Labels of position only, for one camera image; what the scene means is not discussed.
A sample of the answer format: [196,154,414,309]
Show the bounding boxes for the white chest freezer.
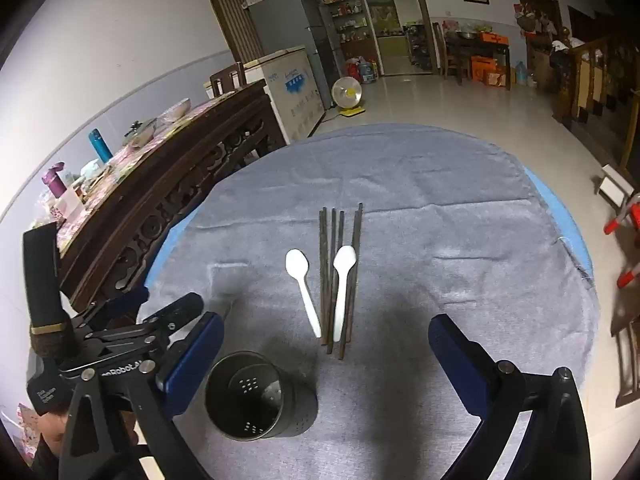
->
[244,46,324,144]

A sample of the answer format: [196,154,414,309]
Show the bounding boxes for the wooden chair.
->
[209,62,246,98]

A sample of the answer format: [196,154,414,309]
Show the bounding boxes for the person's left hand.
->
[30,406,70,479]

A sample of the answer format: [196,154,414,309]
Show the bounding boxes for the glass lidded pot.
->
[122,118,157,150]

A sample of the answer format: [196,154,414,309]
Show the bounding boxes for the grey table cloth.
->
[142,125,600,479]

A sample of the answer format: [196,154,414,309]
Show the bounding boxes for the white plastic spoon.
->
[333,245,357,342]
[285,248,321,339]

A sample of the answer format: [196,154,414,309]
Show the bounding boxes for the orange boxes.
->
[470,32,512,90]

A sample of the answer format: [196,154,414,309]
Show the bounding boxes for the white step stool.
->
[597,164,634,210]

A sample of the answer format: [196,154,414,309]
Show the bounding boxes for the dark chopstick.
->
[326,208,337,354]
[333,210,345,344]
[338,203,363,360]
[319,208,329,346]

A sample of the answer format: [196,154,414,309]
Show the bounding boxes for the red stool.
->
[603,193,639,289]

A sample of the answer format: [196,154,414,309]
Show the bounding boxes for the purple water bottle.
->
[41,162,67,198]

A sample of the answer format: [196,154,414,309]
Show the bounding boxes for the shelf with goods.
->
[321,0,383,77]

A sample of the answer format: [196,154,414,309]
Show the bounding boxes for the dark carved wooden table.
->
[58,80,285,312]

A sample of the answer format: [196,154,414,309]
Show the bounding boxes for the dark wooden side table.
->
[433,22,512,90]

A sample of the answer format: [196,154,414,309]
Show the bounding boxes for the blue thermos bottle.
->
[88,129,113,164]

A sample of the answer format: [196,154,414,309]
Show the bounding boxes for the grey refrigerator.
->
[243,0,345,110]

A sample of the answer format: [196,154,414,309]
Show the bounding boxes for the small floor fan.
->
[331,76,366,117]

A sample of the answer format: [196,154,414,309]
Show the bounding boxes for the black perforated utensil holder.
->
[205,351,318,442]

